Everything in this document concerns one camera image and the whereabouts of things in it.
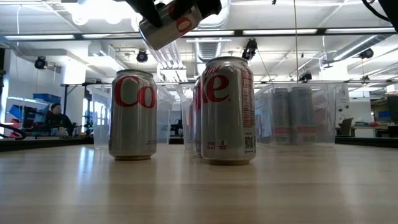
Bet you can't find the grey office chair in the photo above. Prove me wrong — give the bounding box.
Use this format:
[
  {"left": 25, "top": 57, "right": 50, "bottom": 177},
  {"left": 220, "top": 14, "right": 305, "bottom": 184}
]
[{"left": 338, "top": 117, "right": 356, "bottom": 138}]

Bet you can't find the silver Diet Coke can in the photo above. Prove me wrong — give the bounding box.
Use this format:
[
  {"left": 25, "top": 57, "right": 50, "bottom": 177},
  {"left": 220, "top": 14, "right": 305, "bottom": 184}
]
[
  {"left": 200, "top": 55, "right": 258, "bottom": 166},
  {"left": 192, "top": 76, "right": 203, "bottom": 156},
  {"left": 108, "top": 68, "right": 159, "bottom": 162},
  {"left": 138, "top": 2, "right": 203, "bottom": 52}
]

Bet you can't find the black ceiling camera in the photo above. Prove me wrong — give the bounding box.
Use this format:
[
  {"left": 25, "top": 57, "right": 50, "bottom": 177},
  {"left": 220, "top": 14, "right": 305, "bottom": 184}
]
[
  {"left": 241, "top": 38, "right": 259, "bottom": 61},
  {"left": 136, "top": 49, "right": 149, "bottom": 64},
  {"left": 358, "top": 47, "right": 375, "bottom": 60},
  {"left": 33, "top": 55, "right": 50, "bottom": 71},
  {"left": 298, "top": 70, "right": 313, "bottom": 83}
]

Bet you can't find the person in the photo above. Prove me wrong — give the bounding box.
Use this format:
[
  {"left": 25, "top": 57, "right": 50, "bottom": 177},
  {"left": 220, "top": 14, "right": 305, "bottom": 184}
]
[{"left": 46, "top": 103, "right": 74, "bottom": 137}]

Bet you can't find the blue storage crate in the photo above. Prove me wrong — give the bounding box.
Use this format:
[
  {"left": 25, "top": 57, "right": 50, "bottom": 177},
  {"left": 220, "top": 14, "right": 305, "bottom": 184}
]
[{"left": 32, "top": 93, "right": 62, "bottom": 105}]

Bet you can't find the black cable loop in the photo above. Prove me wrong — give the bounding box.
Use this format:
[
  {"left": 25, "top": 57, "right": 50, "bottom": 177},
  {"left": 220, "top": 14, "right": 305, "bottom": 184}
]
[{"left": 0, "top": 123, "right": 29, "bottom": 141}]

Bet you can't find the ceiling air duct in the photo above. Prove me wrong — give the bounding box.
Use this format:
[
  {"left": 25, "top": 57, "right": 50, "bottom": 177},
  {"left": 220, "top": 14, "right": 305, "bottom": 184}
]
[{"left": 333, "top": 33, "right": 389, "bottom": 62}]

